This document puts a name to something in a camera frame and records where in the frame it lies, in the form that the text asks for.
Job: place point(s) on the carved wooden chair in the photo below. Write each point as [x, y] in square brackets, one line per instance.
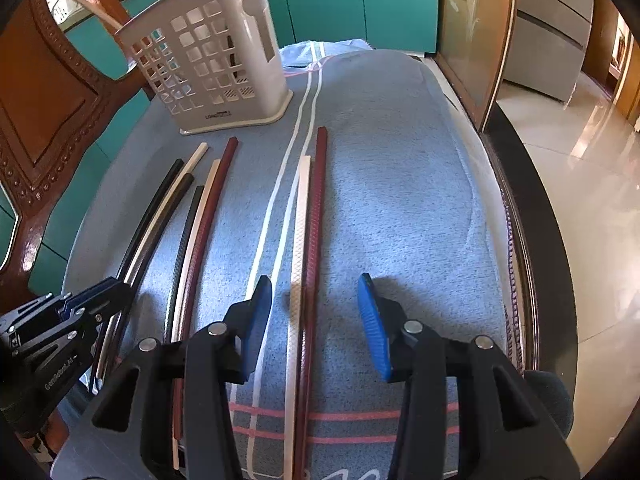
[45, 110]

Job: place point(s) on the teal cabinet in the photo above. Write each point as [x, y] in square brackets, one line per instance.
[325, 0]

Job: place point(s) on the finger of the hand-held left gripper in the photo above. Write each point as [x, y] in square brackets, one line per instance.
[110, 312]
[100, 294]

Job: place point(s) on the wood framed glass door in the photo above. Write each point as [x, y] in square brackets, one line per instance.
[470, 35]

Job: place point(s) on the blue striped towel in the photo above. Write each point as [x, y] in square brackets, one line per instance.
[400, 185]

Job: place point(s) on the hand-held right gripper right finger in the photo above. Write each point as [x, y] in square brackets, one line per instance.
[372, 325]

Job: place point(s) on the black textured chopstick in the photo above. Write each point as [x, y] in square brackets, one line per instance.
[187, 230]

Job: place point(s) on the grey drawer cabinet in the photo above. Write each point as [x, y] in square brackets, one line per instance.
[550, 20]

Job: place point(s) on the dark red textured chopstick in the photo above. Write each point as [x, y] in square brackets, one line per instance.
[316, 210]

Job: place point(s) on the dark brown chopstick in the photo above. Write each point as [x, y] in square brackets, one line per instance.
[172, 210]

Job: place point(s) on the cream textured chopstick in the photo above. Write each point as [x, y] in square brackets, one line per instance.
[300, 235]

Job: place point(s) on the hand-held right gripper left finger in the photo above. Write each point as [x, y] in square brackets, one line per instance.
[260, 320]

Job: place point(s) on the white plastic utensil basket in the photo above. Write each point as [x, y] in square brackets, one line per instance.
[265, 75]

